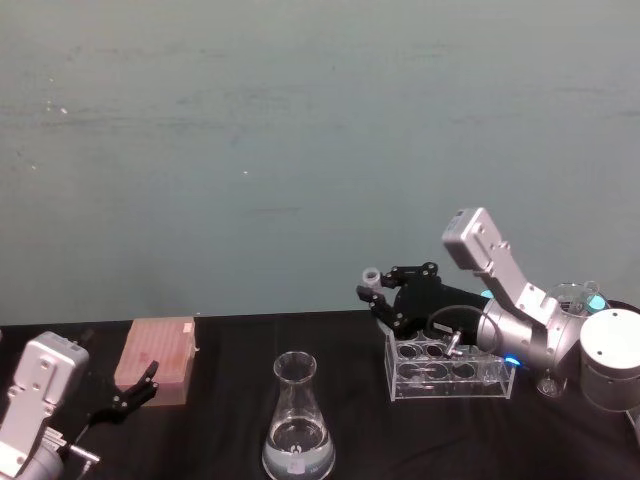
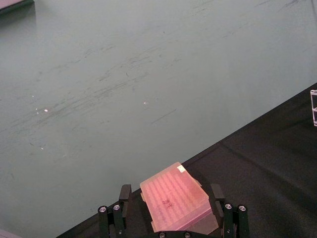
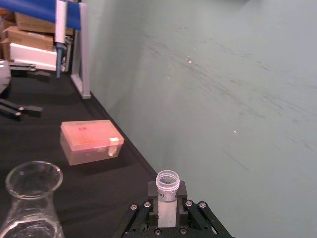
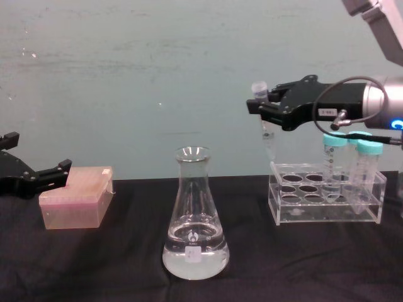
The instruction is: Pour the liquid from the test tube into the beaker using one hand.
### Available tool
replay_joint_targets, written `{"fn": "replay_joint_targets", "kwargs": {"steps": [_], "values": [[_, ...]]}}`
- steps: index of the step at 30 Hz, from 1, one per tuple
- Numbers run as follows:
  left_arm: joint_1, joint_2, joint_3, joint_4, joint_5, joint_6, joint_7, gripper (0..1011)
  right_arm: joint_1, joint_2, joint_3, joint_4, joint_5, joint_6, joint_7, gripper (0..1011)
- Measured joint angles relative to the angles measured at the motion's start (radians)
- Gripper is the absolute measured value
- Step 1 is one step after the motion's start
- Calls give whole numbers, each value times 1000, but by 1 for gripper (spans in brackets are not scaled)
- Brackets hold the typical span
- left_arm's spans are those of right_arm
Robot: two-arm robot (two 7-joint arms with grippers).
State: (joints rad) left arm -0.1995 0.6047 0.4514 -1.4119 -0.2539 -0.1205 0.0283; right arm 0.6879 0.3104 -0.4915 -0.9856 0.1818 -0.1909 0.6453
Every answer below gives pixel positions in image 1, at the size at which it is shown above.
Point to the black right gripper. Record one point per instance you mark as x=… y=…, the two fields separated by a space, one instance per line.
x=435 y=300

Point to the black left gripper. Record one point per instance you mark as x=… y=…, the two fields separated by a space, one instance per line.
x=95 y=395

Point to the small clear plastic tube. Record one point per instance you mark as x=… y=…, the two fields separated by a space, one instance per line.
x=370 y=276

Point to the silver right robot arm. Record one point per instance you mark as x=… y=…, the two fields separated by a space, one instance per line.
x=520 y=327

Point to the pink pipette tip box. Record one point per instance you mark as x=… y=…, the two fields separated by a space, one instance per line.
x=155 y=350

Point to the clear acrylic tube rack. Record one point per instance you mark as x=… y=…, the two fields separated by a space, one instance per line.
x=450 y=380

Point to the clear glass conical flask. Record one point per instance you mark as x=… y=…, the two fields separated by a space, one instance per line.
x=298 y=430

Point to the black table cloth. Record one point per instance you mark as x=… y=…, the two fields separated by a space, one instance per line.
x=320 y=440

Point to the clear glass stemmed vessel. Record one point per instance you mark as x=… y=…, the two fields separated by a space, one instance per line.
x=575 y=300

